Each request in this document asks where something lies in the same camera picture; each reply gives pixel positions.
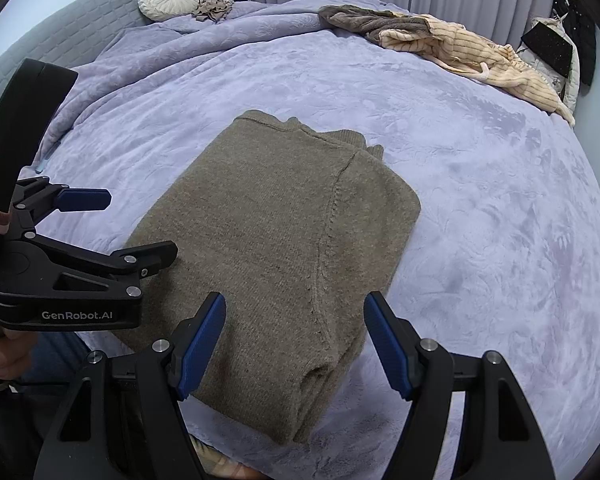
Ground brown knit sweater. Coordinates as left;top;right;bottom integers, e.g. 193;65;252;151
111;109;422;445

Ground cream striped garment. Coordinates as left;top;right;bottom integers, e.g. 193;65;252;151
379;15;577;129

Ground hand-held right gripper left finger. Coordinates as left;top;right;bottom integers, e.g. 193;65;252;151
32;291;227;480

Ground beige ruffled cloth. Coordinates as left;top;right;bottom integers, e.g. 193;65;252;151
190;0;235;25

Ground grey quilted headboard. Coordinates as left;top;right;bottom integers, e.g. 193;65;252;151
0;0;219;122

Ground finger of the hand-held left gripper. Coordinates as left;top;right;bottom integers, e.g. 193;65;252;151
10;230;179;302
10;176;113;227

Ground brown fleece garment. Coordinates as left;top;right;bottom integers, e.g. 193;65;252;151
318;4;434;47

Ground person's blue jeans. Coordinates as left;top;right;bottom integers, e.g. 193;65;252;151
10;332;94;397

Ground lavender fleece blanket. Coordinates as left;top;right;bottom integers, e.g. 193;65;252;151
32;0;600;480

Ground black hanging jacket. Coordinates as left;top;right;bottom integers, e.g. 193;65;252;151
552;0;597;89

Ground black sparkly garment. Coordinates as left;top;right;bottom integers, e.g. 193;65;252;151
521;22;574;77

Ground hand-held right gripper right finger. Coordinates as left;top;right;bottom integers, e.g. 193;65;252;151
363;291;559;480

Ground person's left hand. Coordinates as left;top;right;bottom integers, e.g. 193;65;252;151
0;327;39;386

